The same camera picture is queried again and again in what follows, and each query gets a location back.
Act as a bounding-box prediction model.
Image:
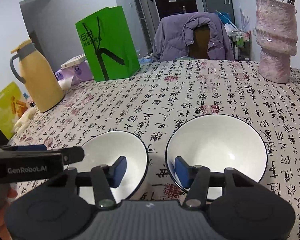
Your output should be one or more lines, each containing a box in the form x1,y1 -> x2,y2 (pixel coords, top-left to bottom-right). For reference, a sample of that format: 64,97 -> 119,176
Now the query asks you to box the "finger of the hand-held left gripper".
61,146 -> 85,165
5,144 -> 49,152

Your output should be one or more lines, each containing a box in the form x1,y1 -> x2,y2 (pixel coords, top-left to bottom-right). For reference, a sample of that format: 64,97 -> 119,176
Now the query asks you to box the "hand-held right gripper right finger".
175,156 -> 260,210

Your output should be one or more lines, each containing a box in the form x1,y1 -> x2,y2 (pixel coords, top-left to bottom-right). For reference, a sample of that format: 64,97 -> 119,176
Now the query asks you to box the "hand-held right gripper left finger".
44,156 -> 127,210

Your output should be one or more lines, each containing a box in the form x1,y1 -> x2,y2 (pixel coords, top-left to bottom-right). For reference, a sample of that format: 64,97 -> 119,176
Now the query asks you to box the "white black-rimmed bowl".
79,131 -> 148,204
165,114 -> 268,200

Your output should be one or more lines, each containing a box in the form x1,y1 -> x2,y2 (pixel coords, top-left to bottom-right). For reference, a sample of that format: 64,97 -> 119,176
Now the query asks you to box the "person's left hand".
0,189 -> 17,240

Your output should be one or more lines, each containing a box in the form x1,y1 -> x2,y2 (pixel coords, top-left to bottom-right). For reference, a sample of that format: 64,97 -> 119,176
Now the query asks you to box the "white glove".
14,107 -> 38,133

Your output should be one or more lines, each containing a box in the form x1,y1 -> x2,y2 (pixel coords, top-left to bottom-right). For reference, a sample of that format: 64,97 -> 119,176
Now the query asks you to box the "yellow-green printed bag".
0,81 -> 32,140

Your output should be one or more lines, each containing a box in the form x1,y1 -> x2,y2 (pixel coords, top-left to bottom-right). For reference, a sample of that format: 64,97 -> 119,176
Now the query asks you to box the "yellow thermos jug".
10,39 -> 65,113

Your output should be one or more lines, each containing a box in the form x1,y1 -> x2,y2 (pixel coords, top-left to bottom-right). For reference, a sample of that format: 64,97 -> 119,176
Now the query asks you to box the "purple tissue pack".
54,60 -> 94,90

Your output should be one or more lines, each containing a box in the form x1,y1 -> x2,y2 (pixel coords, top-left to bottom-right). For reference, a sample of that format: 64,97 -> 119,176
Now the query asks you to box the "calligraphy print tablecloth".
9,59 -> 300,240

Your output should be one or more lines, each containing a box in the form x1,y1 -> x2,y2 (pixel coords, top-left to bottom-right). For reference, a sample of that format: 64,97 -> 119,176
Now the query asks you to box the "flat white box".
61,54 -> 87,68

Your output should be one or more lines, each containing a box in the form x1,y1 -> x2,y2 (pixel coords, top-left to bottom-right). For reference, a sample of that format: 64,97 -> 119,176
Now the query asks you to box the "green paper bag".
75,5 -> 140,82

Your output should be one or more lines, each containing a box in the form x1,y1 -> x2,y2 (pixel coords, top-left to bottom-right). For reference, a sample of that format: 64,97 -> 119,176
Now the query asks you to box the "wooden chair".
189,25 -> 212,59

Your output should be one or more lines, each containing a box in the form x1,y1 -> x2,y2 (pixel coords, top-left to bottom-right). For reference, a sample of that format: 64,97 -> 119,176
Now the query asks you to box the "purple padded jacket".
152,12 -> 234,62

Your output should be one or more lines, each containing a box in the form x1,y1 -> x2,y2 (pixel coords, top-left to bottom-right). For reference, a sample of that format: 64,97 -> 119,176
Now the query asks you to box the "storage cart with bottles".
231,30 -> 252,61

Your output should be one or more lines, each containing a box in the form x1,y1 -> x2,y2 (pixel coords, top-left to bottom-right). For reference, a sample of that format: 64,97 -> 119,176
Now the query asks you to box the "pink ceramic vase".
255,0 -> 298,83

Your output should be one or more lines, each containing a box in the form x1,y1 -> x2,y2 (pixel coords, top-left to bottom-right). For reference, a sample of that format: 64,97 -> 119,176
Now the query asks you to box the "blue plastic bag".
216,10 -> 234,25

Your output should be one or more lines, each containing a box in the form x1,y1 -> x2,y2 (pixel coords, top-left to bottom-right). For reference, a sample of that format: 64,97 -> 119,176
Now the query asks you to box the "dark entrance door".
151,0 -> 198,22

